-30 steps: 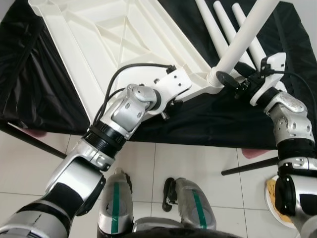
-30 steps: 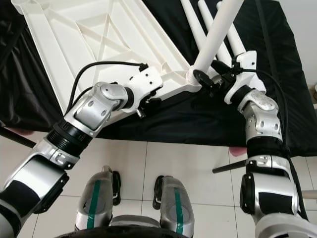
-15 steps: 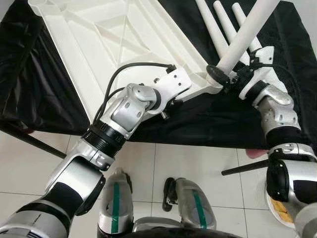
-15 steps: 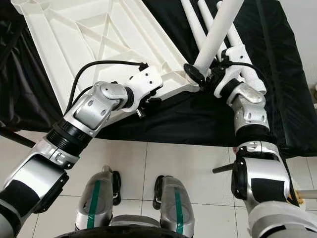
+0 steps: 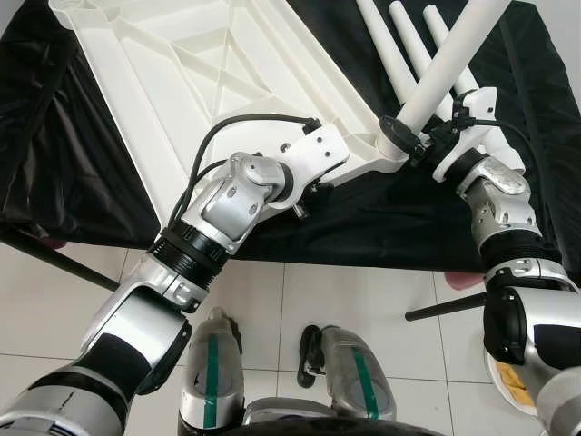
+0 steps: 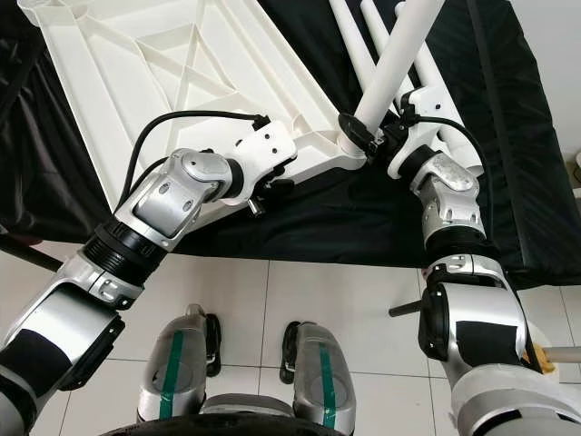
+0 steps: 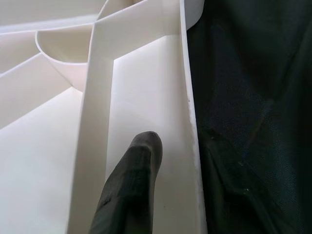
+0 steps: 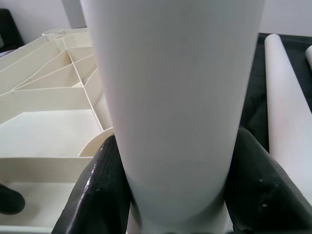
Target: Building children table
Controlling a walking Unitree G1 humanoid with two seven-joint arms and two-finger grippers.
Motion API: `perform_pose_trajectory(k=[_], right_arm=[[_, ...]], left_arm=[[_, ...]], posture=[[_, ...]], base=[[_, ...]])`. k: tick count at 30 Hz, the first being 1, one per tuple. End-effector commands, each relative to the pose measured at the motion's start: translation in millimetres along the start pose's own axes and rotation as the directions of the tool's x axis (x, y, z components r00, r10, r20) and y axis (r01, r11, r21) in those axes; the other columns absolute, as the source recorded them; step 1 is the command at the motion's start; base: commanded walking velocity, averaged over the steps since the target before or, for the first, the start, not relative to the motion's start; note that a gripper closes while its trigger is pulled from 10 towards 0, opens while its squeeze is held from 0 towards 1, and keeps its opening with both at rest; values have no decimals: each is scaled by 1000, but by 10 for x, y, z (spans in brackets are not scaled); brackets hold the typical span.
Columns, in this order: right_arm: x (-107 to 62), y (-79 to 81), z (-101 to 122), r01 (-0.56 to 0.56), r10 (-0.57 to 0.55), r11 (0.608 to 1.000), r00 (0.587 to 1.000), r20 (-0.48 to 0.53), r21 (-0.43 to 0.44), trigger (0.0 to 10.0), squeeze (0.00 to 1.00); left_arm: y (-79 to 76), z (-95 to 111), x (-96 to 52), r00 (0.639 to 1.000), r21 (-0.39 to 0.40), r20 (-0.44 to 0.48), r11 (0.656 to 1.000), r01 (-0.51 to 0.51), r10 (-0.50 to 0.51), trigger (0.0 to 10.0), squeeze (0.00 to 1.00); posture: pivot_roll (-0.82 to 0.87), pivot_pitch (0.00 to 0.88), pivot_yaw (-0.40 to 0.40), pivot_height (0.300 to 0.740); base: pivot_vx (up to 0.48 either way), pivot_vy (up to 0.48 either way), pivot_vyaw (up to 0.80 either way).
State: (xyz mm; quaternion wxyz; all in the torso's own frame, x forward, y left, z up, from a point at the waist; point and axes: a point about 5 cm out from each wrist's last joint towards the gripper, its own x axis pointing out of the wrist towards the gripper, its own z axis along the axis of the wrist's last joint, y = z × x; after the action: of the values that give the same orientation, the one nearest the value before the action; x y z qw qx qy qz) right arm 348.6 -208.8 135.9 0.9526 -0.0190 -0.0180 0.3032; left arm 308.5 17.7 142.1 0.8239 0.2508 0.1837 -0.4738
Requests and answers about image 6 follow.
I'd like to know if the black robot left foot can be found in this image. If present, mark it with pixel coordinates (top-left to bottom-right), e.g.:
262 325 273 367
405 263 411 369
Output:
203 312 224 375

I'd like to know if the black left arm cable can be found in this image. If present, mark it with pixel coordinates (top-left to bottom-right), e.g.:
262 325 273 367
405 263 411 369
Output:
118 110 271 221

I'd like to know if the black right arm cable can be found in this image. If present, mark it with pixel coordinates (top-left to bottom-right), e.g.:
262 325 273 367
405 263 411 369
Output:
416 109 493 223

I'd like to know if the black robot foot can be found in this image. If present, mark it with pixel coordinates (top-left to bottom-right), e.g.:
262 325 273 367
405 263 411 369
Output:
203 312 224 375
280 320 303 381

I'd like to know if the yellow crumpled cloth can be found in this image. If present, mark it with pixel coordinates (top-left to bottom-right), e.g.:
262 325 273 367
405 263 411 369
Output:
522 350 560 374

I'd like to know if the black robot torso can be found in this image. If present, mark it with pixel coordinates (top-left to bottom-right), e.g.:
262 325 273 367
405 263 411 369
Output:
100 397 455 436

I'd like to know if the white plastic children table top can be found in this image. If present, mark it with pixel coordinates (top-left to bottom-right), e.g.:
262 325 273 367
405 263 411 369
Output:
23 0 369 216

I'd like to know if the silver robot right leg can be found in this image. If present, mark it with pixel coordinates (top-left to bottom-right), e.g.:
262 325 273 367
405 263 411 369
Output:
290 320 358 435

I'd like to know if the silver robot leg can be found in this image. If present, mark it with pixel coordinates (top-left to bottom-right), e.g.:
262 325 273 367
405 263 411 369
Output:
290 320 358 435
138 304 215 423

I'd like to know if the black table cloth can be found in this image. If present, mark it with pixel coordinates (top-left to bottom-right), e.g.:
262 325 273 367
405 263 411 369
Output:
0 0 581 290

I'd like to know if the black robot right foot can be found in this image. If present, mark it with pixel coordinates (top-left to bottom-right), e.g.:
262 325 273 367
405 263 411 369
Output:
280 320 303 381

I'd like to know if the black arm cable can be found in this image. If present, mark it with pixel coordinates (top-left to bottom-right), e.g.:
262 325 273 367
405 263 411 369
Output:
416 109 493 223
118 110 271 221

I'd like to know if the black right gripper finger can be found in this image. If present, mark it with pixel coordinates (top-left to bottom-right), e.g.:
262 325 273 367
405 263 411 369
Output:
337 111 383 158

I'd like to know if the silver robot left leg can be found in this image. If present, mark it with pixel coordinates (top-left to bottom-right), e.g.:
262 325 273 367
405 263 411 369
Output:
138 304 215 423

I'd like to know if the grey bar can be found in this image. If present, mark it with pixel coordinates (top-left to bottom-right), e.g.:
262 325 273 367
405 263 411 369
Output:
545 347 581 363

